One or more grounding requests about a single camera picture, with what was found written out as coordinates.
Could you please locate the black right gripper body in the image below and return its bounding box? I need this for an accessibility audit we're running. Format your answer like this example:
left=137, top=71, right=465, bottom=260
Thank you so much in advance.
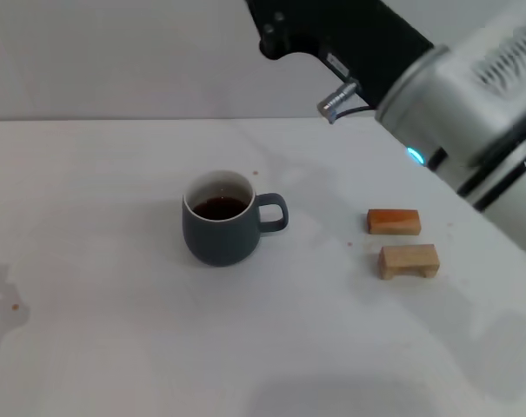
left=244, top=0, right=436, bottom=109

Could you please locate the dark grey ceramic cup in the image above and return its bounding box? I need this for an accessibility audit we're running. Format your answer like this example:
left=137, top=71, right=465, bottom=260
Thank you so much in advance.
left=183, top=169, right=289, bottom=268

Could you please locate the orange stained wooden block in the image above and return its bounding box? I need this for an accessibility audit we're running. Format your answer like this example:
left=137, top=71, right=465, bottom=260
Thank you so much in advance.
left=366, top=208, right=422, bottom=236

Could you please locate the light notched wooden block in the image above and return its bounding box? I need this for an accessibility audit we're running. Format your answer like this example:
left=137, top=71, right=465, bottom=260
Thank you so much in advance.
left=378, top=243, right=441, bottom=281

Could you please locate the right gripper cable with connector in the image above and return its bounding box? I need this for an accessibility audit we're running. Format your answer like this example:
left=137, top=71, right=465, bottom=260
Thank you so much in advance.
left=316, top=77, right=376, bottom=126

